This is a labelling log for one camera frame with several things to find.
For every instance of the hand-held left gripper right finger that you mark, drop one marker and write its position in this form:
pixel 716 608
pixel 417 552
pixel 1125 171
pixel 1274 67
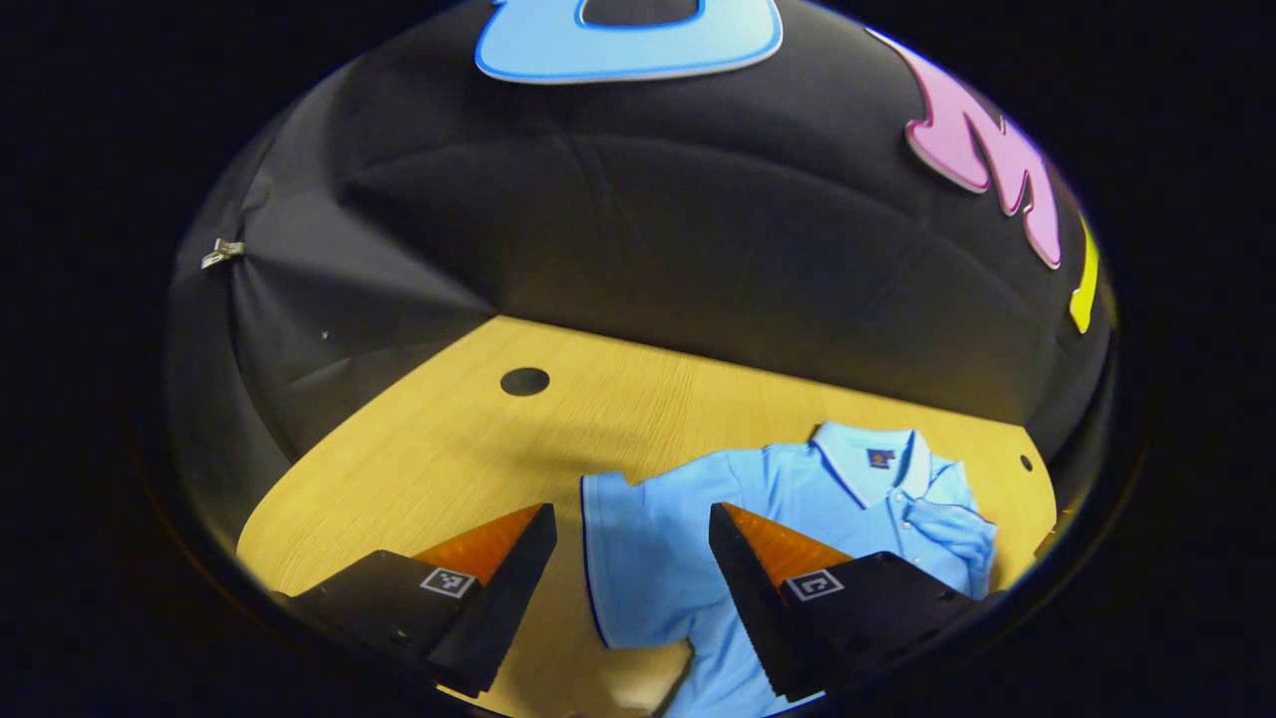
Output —
pixel 750 598

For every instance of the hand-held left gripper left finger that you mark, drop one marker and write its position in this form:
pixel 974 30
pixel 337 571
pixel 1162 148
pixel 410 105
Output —
pixel 498 598

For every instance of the light blue T-shirt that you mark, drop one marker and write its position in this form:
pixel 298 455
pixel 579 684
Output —
pixel 658 558

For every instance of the black backdrop cloth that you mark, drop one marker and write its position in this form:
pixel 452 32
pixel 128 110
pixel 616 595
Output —
pixel 638 219

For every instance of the white metal clip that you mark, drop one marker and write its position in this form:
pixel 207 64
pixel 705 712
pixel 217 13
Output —
pixel 221 251

